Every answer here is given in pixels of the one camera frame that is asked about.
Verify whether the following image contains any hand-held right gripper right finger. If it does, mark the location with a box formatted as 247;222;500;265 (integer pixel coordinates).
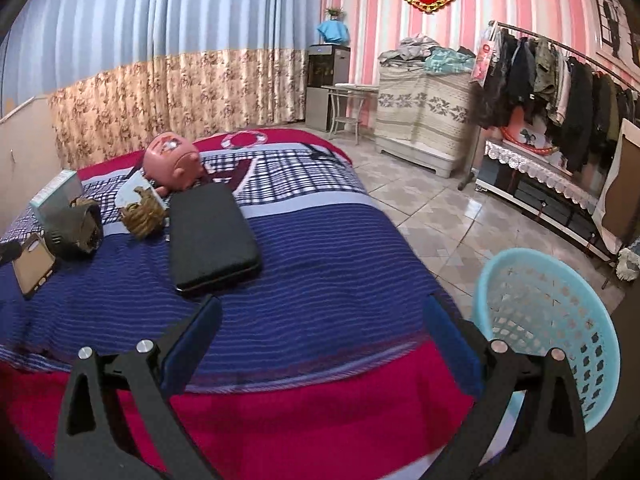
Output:
424;294;588;480

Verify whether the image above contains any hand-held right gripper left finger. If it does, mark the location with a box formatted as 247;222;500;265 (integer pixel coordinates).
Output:
52;294;223;480

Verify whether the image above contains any light blue plastic basket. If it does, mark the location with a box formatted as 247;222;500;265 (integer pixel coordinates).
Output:
471;247;622;433

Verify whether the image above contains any green white cardboard box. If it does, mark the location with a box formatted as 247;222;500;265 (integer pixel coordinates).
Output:
29;170;84;228

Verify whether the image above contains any white side cabinet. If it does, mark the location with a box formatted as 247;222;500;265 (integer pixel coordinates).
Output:
0;96;63;231

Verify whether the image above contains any black flat case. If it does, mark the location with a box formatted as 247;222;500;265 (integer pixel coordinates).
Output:
167;182;262;296

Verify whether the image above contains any white paper sheet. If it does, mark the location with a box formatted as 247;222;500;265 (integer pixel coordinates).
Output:
114;175;168;211

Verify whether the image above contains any low dark media stand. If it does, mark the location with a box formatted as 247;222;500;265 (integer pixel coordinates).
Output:
475;140;626;261

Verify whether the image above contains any pink piggy bank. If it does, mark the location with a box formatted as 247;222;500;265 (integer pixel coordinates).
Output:
144;131;203;193

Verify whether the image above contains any white lace cloth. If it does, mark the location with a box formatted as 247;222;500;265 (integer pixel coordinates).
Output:
485;140;601;213

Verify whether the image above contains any red hoop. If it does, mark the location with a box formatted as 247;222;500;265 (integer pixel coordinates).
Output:
500;125;556;153

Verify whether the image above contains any beige framed board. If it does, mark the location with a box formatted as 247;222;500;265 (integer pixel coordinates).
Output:
592;117;640;256

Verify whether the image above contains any patterned beige cloth cover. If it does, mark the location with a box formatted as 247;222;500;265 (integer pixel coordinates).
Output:
375;64;483;158

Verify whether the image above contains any grey water dispenser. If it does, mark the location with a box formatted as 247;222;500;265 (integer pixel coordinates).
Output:
305;44;352;132

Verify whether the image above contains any blue floral curtain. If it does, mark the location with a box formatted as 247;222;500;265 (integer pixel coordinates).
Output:
0;0;326;171

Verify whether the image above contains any row of hanging clothes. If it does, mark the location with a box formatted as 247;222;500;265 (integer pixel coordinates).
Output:
472;30;640;176

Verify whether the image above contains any small metal table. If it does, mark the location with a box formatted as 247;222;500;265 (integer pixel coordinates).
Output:
322;82;380;142

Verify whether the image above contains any teal folded cloth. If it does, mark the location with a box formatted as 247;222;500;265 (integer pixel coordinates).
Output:
425;47;476;75

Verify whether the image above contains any pink hanging bag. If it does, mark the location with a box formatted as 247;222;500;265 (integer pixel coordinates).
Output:
470;40;496;83

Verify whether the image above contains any grey clothes pile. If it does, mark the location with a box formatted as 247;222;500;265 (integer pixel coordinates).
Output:
378;34;436;67

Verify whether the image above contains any metal clothes rack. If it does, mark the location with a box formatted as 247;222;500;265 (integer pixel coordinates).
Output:
457;20;640;192

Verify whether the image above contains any blue covered water bottle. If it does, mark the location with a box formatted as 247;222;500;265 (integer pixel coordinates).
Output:
316;20;351;47

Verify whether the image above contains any black strap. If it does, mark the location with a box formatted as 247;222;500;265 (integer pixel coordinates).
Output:
302;144;353;166

